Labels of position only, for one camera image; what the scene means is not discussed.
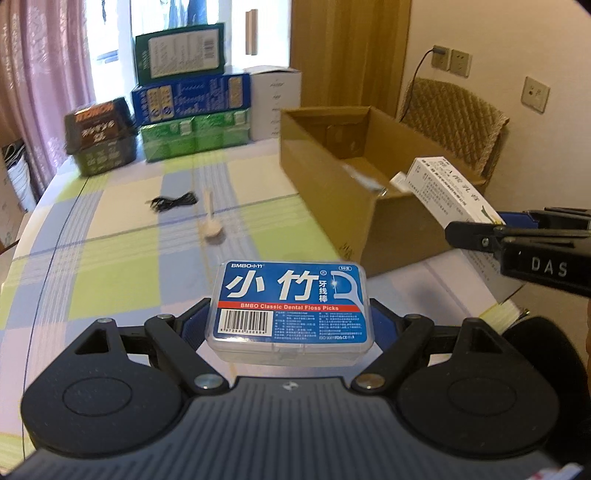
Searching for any white medicine box with barcode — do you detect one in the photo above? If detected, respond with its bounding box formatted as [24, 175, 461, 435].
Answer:
[406, 157, 505, 228]

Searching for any blue floss pick box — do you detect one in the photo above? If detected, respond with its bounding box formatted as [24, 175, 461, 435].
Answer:
[205, 260, 375, 367]

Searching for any beige plastic spoon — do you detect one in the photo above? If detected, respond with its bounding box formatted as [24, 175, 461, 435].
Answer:
[201, 188, 223, 239]

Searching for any white power adapter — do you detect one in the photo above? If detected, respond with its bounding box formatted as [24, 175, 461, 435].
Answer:
[390, 172, 412, 193]

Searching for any checked blue green tablecloth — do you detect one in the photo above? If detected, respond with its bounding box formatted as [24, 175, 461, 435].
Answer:
[0, 135, 528, 462]

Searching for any brown cardboard box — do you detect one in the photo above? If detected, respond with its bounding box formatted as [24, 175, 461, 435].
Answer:
[280, 107, 485, 276]

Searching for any green wrapped tissue pack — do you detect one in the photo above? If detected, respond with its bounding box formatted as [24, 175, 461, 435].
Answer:
[139, 109, 250, 162]

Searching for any black Hongli food container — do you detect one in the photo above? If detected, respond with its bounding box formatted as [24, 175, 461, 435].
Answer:
[64, 97, 138, 177]

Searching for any blue carton box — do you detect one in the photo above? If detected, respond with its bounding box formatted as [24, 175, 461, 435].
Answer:
[131, 72, 252, 127]

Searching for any brown curtain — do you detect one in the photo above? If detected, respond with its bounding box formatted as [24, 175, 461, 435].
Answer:
[290, 0, 412, 117]

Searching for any tall white box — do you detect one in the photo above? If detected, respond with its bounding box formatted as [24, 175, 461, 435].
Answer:
[246, 66, 301, 141]

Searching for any dark green carton box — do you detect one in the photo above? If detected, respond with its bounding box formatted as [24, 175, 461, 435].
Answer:
[134, 23, 225, 86]

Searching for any pink curtain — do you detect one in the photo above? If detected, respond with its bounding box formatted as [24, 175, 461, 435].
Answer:
[1, 1, 95, 195]

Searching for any black audio cable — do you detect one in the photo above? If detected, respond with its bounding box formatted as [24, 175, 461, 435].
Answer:
[146, 192, 199, 213]

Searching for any black power cord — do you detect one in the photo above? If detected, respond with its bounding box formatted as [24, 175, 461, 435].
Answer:
[400, 48, 438, 121]

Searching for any wall power socket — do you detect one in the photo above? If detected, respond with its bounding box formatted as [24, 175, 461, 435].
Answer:
[431, 45, 451, 71]

